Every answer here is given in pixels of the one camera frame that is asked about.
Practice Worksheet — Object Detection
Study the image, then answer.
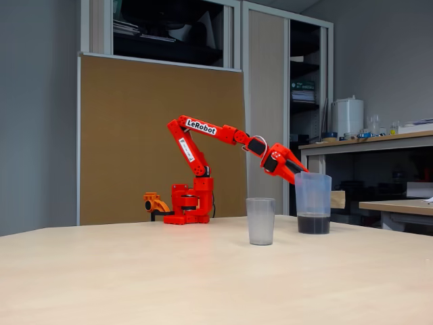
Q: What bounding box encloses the low desk with grey frame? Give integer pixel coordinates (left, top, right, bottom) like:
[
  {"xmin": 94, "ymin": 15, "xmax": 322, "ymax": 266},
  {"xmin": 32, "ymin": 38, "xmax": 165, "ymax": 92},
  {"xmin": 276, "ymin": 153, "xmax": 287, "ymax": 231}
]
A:
[{"xmin": 359, "ymin": 198, "xmax": 433, "ymax": 234}]

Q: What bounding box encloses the orange table clamp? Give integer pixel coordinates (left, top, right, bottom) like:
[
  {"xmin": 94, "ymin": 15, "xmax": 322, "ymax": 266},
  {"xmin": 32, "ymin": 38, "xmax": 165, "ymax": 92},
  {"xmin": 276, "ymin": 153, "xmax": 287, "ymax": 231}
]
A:
[{"xmin": 143, "ymin": 192, "xmax": 175, "ymax": 223}]

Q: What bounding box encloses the green labelled box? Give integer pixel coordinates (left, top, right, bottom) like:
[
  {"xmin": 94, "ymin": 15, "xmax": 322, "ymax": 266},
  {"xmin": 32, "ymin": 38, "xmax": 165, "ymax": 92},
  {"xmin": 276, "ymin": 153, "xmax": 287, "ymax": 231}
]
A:
[{"xmin": 290, "ymin": 80, "xmax": 316, "ymax": 91}]

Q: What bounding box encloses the grey cabinet with tambour door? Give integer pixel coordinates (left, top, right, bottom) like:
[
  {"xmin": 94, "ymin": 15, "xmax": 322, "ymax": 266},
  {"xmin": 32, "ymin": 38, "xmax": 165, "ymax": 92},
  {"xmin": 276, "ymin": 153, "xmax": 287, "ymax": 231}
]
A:
[{"xmin": 242, "ymin": 0, "xmax": 335, "ymax": 217}]

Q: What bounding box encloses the spiral notebook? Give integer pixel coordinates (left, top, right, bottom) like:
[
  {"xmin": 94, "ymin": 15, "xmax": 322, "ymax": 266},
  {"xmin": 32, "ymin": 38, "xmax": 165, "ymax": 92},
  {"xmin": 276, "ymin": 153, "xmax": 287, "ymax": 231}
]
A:
[{"xmin": 139, "ymin": 32, "xmax": 177, "ymax": 43}]

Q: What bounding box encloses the clear drinking glass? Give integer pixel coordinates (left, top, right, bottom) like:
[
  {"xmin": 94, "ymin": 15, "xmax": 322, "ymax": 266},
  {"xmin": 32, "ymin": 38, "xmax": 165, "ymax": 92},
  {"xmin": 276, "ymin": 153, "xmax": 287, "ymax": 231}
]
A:
[{"xmin": 366, "ymin": 114, "xmax": 381, "ymax": 135}]

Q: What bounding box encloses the translucent plastic cup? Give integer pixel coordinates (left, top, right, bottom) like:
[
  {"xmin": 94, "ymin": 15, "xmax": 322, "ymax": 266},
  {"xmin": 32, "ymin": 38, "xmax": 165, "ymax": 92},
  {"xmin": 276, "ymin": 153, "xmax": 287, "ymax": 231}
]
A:
[{"xmin": 246, "ymin": 197, "xmax": 276, "ymax": 246}]

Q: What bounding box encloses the white folded sheet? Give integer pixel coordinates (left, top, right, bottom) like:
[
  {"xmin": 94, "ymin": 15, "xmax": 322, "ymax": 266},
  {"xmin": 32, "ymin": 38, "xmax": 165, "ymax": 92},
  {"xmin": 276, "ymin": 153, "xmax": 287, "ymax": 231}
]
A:
[{"xmin": 167, "ymin": 9, "xmax": 218, "ymax": 50}]

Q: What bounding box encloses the grey sideboard with wooden top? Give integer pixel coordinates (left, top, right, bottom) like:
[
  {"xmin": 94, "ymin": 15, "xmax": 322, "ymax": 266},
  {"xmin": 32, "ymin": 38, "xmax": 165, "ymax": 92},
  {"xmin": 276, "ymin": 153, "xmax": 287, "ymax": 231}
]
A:
[{"xmin": 298, "ymin": 130, "xmax": 433, "ymax": 234}]

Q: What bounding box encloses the white paper stack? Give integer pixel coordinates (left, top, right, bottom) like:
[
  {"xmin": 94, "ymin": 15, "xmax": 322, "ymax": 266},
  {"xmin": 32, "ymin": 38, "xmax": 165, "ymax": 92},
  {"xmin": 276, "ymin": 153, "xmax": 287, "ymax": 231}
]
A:
[{"xmin": 290, "ymin": 90, "xmax": 317, "ymax": 104}]

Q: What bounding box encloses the flat white box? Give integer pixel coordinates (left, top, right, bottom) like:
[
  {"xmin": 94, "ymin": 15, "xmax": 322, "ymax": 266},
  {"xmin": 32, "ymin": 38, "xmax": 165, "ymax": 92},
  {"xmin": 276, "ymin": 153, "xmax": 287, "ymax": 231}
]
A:
[{"xmin": 398, "ymin": 117, "xmax": 433, "ymax": 135}]

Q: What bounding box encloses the grey paper stack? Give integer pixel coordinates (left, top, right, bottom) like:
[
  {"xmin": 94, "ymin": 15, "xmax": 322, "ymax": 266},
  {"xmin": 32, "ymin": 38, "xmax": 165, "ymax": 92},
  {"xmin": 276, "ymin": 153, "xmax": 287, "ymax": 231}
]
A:
[{"xmin": 113, "ymin": 19, "xmax": 141, "ymax": 37}]

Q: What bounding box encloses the grey cabinet with dark shelves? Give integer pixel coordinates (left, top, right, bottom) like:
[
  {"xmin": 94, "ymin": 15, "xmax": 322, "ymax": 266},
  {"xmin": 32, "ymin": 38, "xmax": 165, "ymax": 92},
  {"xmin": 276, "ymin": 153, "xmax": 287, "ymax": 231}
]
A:
[{"xmin": 80, "ymin": 0, "xmax": 243, "ymax": 72}]

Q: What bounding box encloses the brown pin board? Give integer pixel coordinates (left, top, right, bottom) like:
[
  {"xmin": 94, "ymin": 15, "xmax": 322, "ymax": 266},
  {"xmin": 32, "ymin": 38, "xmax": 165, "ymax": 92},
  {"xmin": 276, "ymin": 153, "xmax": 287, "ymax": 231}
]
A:
[{"xmin": 76, "ymin": 51, "xmax": 248, "ymax": 227}]

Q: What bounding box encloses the white storage box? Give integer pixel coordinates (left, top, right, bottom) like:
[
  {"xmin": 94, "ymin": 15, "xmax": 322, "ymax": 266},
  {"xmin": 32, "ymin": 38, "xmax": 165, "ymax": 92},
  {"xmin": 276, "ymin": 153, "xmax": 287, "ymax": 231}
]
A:
[{"xmin": 406, "ymin": 181, "xmax": 433, "ymax": 199}]

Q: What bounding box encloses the white cylindrical appliance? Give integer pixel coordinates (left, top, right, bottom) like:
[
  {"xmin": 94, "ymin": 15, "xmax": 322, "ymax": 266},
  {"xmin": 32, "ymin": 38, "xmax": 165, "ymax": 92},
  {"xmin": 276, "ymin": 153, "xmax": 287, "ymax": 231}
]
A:
[{"xmin": 330, "ymin": 95, "xmax": 365, "ymax": 138}]

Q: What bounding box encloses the large translucent plastic pitcher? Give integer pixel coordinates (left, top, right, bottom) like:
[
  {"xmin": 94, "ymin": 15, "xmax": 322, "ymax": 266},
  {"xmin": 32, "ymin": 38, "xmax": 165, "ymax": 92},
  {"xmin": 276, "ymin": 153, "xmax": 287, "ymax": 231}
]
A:
[{"xmin": 294, "ymin": 171, "xmax": 346, "ymax": 235}]

